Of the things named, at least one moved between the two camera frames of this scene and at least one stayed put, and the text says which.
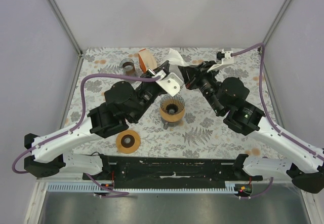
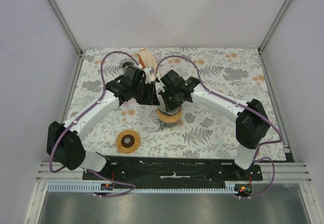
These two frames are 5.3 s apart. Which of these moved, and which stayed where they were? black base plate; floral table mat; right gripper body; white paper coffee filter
Moved: white paper coffee filter; right gripper body
Stayed: floral table mat; black base plate
